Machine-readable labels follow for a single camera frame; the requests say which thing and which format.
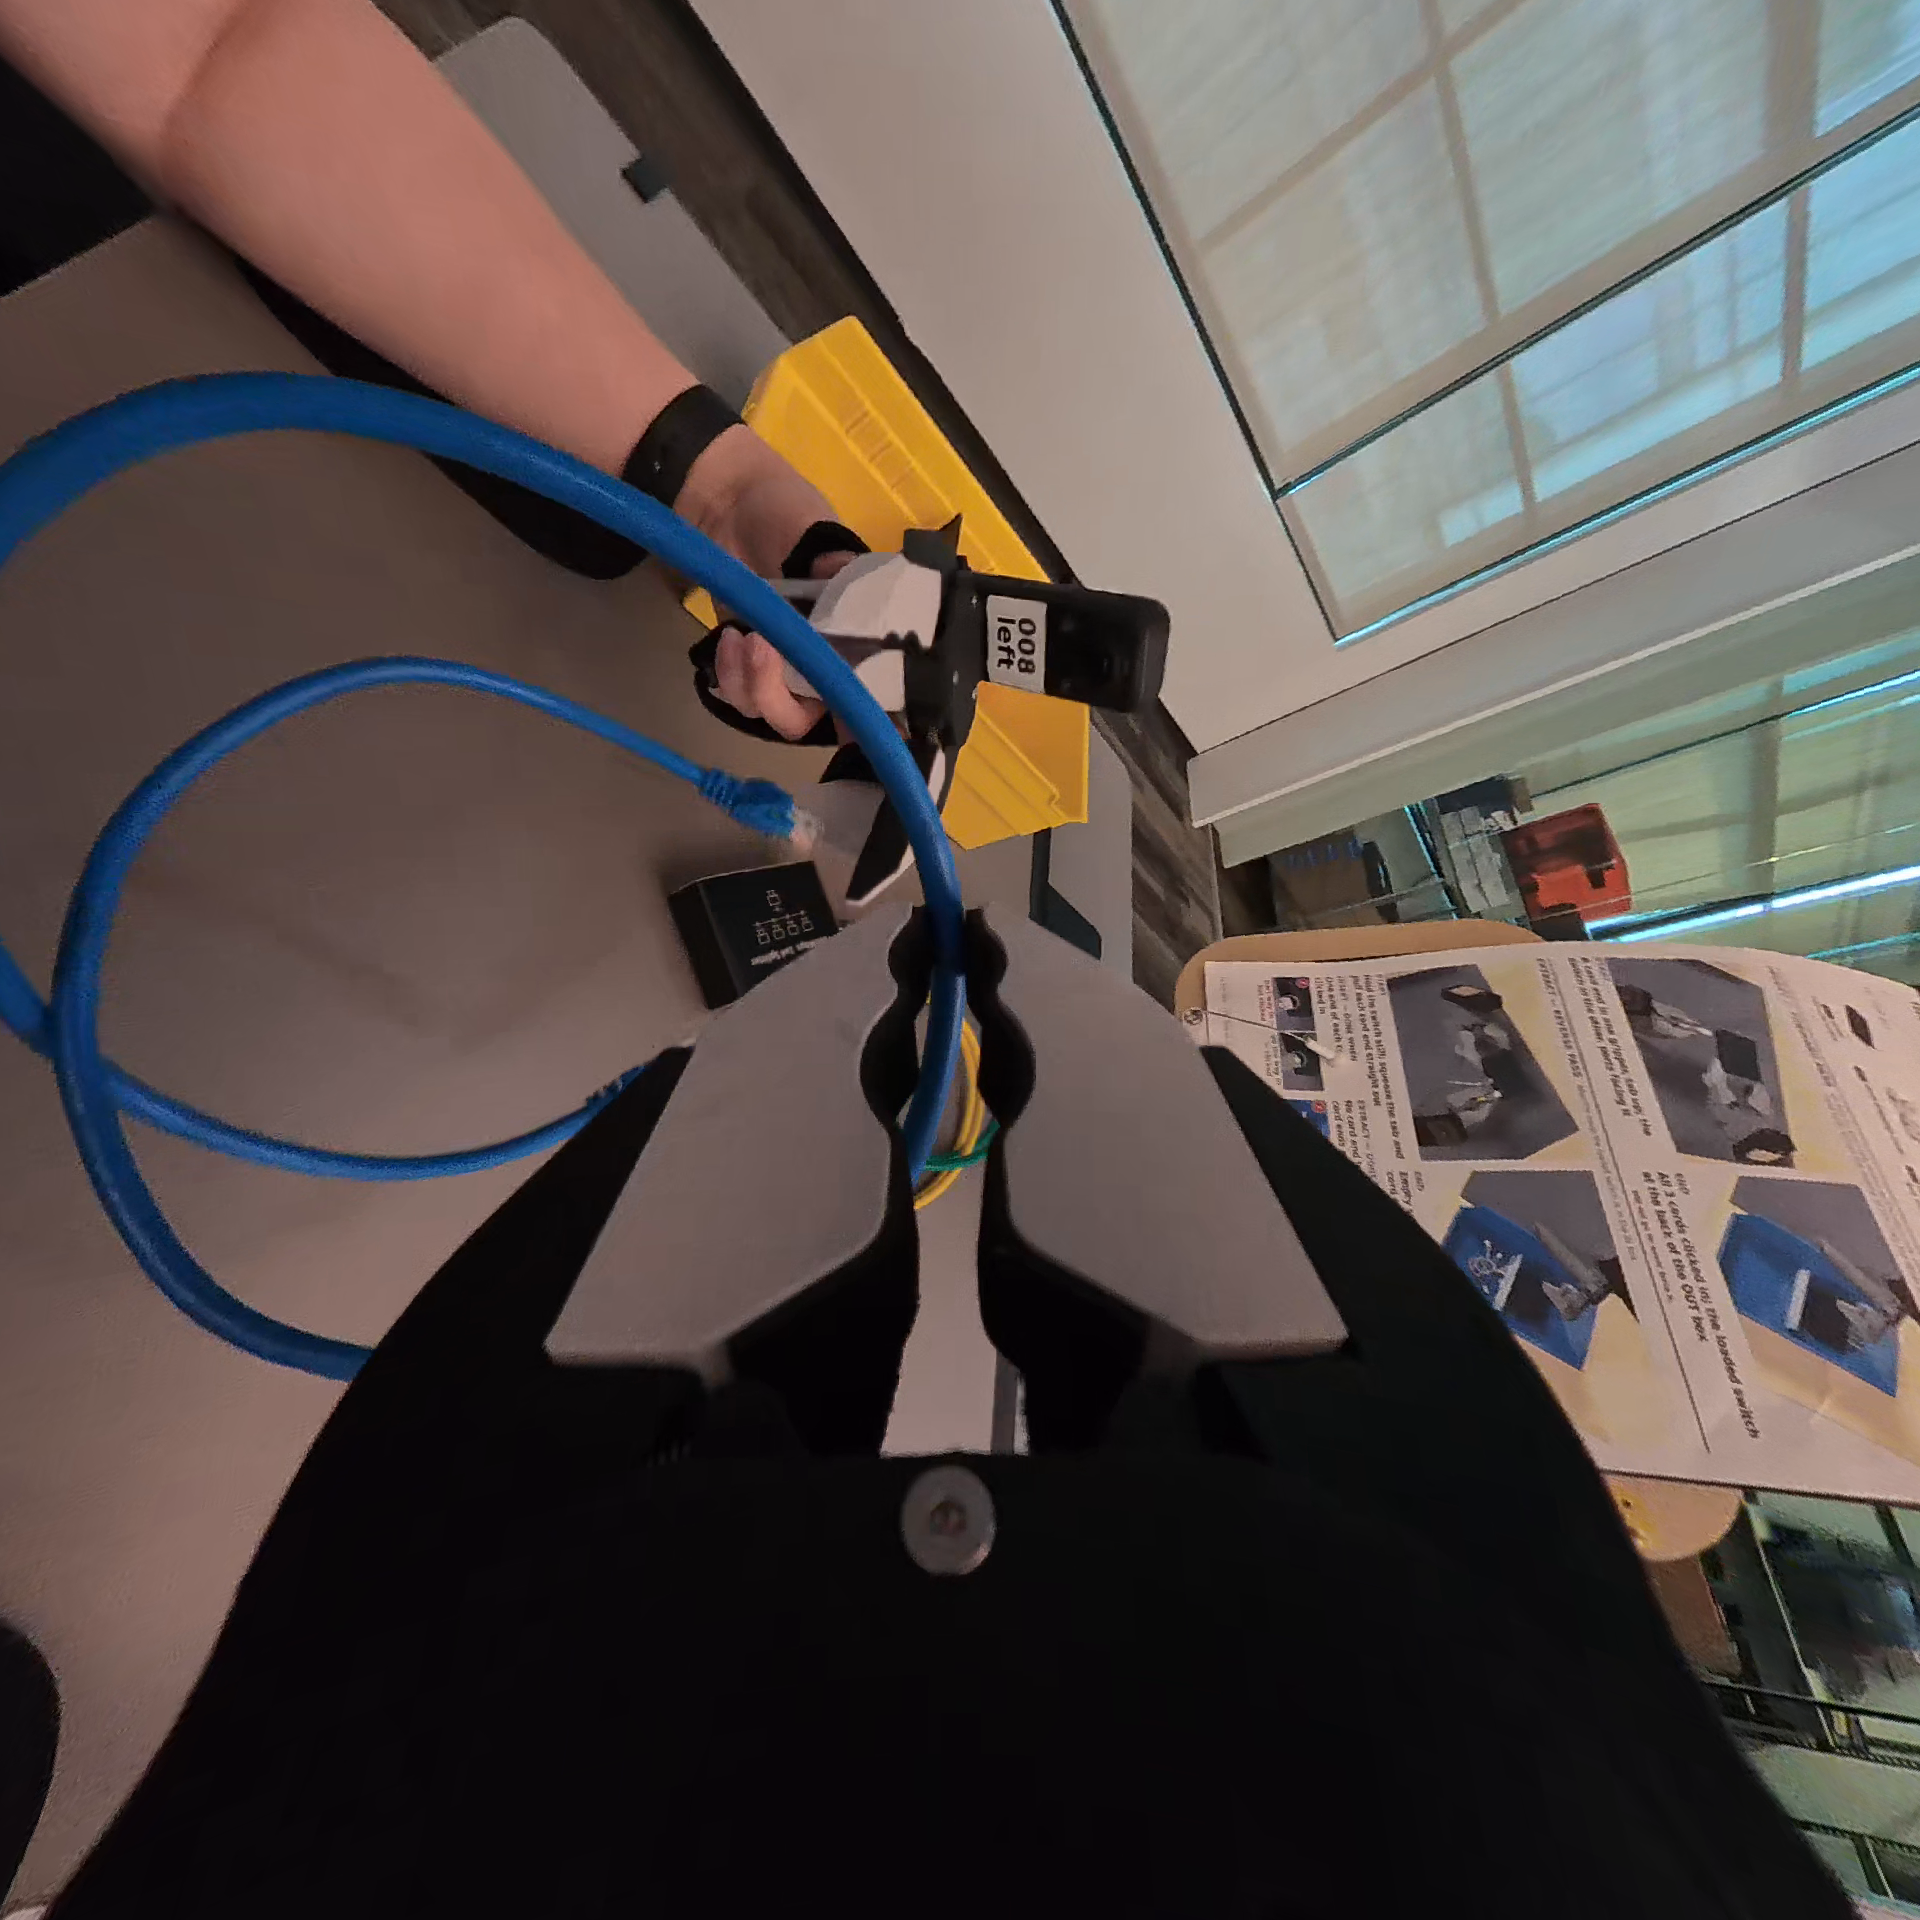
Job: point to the black network switch box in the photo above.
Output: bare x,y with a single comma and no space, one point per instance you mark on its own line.
734,930

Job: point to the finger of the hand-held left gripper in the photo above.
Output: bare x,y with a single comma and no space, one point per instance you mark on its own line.
882,859

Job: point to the person's left forearm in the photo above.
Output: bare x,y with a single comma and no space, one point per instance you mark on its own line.
374,194

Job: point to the red storage box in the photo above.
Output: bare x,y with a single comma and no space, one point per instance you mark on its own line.
1568,867

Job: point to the large gridded window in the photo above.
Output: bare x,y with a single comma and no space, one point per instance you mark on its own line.
1500,224

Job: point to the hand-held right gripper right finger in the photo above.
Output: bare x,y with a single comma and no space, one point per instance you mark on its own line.
1170,1184

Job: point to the person's left hand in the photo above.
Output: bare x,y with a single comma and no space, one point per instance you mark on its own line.
765,495

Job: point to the instruction sheet on board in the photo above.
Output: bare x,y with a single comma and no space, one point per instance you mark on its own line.
1680,1523

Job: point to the printed instruction sheet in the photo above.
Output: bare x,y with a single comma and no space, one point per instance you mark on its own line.
1651,1081

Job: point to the black wristband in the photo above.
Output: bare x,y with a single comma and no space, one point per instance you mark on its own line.
675,443

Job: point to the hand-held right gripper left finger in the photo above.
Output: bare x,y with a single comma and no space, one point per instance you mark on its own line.
721,1170

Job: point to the yellow plastic bin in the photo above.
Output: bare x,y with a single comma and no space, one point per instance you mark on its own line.
1023,764

